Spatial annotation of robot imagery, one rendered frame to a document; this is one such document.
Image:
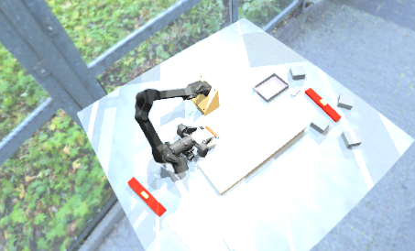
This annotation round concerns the red long flat bar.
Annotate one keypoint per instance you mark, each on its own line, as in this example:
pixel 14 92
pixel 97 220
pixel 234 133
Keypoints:
pixel 146 196
pixel 322 104

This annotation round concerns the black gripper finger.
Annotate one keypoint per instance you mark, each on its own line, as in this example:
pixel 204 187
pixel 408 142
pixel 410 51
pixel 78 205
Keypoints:
pixel 191 129
pixel 206 141

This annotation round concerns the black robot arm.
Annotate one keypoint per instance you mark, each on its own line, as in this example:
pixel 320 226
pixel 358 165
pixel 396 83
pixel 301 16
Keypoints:
pixel 167 152

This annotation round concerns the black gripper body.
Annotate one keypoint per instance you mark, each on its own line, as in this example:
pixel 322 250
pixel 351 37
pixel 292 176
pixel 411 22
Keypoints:
pixel 188 142

